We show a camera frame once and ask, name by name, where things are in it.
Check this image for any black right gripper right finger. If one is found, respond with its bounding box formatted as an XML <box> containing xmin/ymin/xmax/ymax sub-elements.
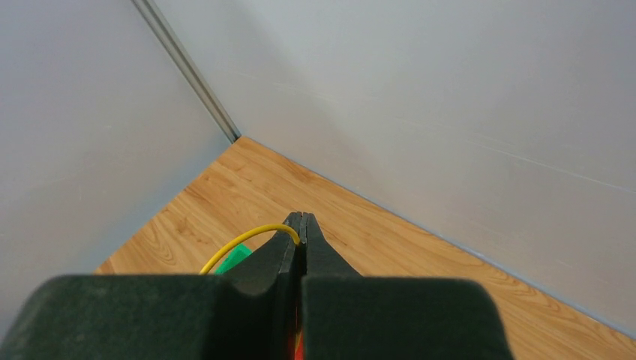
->
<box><xmin>300</xmin><ymin>213</ymin><xmax>513</xmax><ymax>359</ymax></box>

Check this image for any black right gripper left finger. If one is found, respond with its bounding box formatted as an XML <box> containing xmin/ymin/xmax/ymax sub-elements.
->
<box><xmin>1</xmin><ymin>231</ymin><xmax>302</xmax><ymax>359</ymax></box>

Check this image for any yellow cable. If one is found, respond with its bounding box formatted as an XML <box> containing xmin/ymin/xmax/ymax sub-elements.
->
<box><xmin>199</xmin><ymin>223</ymin><xmax>302</xmax><ymax>276</ymax></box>

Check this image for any red plastic bin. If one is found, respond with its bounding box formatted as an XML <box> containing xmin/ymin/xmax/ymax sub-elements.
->
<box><xmin>287</xmin><ymin>307</ymin><xmax>305</xmax><ymax>360</ymax></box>

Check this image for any green plastic bin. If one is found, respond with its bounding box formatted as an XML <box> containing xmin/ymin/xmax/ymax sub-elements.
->
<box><xmin>214</xmin><ymin>244</ymin><xmax>253</xmax><ymax>275</ymax></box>

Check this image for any aluminium frame post left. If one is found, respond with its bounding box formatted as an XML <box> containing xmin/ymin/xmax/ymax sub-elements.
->
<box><xmin>131</xmin><ymin>0</ymin><xmax>241</xmax><ymax>143</ymax></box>

